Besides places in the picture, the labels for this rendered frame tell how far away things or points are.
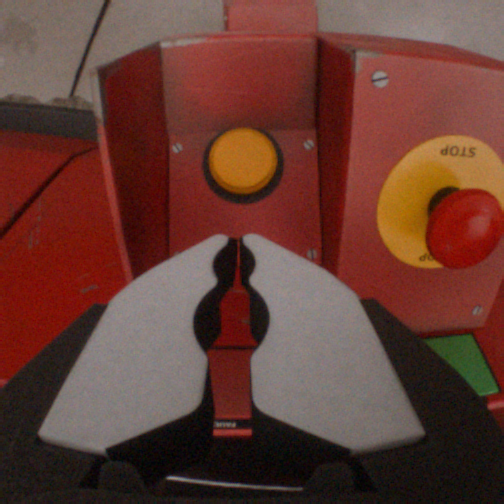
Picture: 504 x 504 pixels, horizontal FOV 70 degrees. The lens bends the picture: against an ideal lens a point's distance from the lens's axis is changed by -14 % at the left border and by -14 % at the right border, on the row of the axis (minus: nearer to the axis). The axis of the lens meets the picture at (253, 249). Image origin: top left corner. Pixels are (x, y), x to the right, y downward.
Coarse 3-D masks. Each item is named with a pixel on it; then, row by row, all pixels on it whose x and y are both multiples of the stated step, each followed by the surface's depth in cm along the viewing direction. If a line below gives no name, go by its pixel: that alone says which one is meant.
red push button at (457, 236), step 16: (448, 192) 17; (464, 192) 15; (480, 192) 15; (432, 208) 18; (448, 208) 15; (464, 208) 15; (480, 208) 15; (496, 208) 15; (432, 224) 16; (448, 224) 16; (464, 224) 16; (480, 224) 16; (496, 224) 16; (432, 240) 16; (448, 240) 16; (464, 240) 16; (480, 240) 16; (496, 240) 16; (432, 256) 17; (448, 256) 16; (464, 256) 16; (480, 256) 16
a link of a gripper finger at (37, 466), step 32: (96, 320) 8; (64, 352) 7; (32, 384) 7; (0, 416) 6; (32, 416) 6; (0, 448) 5; (32, 448) 5; (64, 448) 6; (0, 480) 5; (32, 480) 5; (64, 480) 5; (96, 480) 5
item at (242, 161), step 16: (240, 128) 23; (224, 144) 23; (240, 144) 23; (256, 144) 23; (224, 160) 23; (240, 160) 23; (256, 160) 23; (272, 160) 23; (224, 176) 23; (240, 176) 23; (256, 176) 23; (272, 176) 23; (240, 192) 23; (256, 192) 24
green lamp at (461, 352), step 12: (456, 336) 22; (468, 336) 22; (432, 348) 22; (444, 348) 21; (456, 348) 21; (468, 348) 21; (456, 360) 21; (468, 360) 20; (480, 360) 20; (468, 372) 20; (480, 372) 20; (480, 384) 19; (492, 384) 19
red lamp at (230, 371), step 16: (208, 352) 22; (224, 352) 22; (240, 352) 22; (224, 368) 21; (240, 368) 21; (224, 384) 20; (240, 384) 20; (224, 400) 19; (240, 400) 19; (224, 416) 18; (240, 416) 18
